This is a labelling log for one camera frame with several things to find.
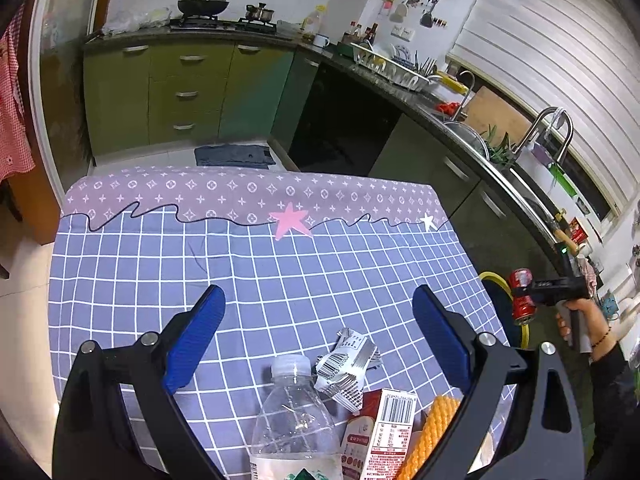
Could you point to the grey floor mat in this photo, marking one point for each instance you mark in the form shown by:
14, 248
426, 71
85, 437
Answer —
232, 156

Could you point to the yellow rimmed waste bin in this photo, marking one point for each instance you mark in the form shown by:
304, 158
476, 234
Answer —
495, 276

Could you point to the large steel faucet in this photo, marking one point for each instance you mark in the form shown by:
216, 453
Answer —
564, 130

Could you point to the green leafy vegetables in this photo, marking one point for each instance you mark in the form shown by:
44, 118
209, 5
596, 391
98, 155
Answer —
500, 152

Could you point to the green kitchen cabinet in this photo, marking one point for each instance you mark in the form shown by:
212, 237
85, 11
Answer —
115, 100

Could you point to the clear plastic bags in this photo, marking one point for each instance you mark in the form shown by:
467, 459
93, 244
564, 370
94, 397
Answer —
137, 20

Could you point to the black built-in appliance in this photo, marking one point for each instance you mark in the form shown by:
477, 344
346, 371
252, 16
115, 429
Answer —
340, 120

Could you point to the dark kitchen countertop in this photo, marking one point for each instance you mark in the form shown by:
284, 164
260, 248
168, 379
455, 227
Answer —
350, 62

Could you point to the purple cloth on faucet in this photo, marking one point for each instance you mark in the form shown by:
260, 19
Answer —
541, 152

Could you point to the white window blinds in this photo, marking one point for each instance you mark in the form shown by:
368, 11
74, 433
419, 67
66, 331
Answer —
550, 35

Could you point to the white hanging spatula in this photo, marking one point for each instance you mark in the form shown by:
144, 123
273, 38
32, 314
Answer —
402, 10

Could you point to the white enamel mug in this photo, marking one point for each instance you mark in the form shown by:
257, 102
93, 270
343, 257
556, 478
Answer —
321, 41

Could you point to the clear oil bottle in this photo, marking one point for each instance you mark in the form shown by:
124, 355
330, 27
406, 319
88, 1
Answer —
314, 21

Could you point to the red checked apron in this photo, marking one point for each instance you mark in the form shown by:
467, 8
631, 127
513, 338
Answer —
12, 110

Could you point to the blue checked tablecloth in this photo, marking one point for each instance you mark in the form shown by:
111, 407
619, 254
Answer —
250, 260

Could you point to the black hanging spatula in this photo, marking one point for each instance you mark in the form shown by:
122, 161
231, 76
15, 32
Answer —
427, 17

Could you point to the white dish rack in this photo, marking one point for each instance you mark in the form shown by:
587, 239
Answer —
395, 72

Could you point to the wooden cutting board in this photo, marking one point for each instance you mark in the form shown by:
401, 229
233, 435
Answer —
492, 112

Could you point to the red drink can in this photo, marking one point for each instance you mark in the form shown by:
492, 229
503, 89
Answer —
520, 278

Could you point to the orange corn cob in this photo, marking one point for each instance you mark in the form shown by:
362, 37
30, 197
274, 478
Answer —
432, 430

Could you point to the black gas stove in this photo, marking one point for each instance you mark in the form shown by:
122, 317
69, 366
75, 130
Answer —
220, 24

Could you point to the yellow sponge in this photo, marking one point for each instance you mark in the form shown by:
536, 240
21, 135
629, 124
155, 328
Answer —
454, 84

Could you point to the dark sauce bottle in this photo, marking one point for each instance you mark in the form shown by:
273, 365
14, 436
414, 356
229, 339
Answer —
372, 35

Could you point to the green drawer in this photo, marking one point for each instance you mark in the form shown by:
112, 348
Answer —
185, 129
192, 62
190, 96

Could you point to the white wall sockets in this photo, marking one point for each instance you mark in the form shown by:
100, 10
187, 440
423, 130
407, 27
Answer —
402, 33

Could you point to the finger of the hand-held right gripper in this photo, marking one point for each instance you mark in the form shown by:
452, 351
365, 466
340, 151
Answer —
526, 295

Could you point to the black wok with lid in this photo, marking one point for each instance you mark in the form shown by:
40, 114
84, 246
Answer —
202, 4

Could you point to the steel sink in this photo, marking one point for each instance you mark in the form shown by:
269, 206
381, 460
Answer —
530, 195

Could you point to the red and white carton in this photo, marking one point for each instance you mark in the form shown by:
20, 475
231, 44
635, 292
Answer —
387, 435

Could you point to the silver wrapper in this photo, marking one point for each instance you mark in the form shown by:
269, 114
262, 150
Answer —
345, 366

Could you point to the clear plastic water bottle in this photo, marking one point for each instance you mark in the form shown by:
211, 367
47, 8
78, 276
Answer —
295, 425

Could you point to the small steel faucet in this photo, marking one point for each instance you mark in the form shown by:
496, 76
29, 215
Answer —
472, 80

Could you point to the dark green sink cabinet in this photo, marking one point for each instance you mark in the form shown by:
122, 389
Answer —
435, 160

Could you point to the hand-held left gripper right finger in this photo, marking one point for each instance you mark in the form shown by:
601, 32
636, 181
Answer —
440, 340

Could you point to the green box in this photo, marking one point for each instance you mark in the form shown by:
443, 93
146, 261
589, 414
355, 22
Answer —
345, 51

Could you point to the person's right forearm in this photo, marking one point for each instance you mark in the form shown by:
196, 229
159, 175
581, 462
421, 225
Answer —
615, 410

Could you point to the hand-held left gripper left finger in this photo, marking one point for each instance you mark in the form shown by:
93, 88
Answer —
197, 340

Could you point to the red vegetables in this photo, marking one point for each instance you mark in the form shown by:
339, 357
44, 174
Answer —
447, 108

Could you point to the small steel pot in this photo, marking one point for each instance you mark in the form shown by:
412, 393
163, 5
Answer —
260, 11

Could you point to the glass sliding door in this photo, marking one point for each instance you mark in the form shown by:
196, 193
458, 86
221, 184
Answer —
65, 60

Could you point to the person's right hand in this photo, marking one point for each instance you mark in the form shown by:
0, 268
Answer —
595, 321

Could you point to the steel colander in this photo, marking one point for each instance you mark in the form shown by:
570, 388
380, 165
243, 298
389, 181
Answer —
465, 137

